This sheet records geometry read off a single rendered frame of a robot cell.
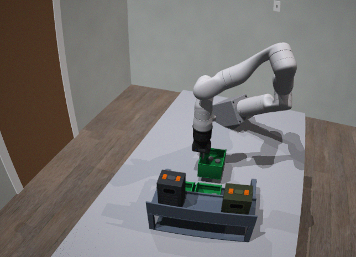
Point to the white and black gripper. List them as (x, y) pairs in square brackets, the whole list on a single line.
[(202, 133)]

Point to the dark green case with orange latches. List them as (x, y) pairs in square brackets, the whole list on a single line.
[(237, 198)]

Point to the black tool case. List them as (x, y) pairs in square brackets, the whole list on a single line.
[(170, 188)]

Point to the green bin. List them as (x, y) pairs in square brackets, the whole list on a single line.
[(209, 169), (208, 188), (190, 186)]

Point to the grey metal shelf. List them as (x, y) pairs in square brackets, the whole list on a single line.
[(197, 211)]

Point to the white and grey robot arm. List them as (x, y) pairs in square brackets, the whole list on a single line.
[(284, 67)]

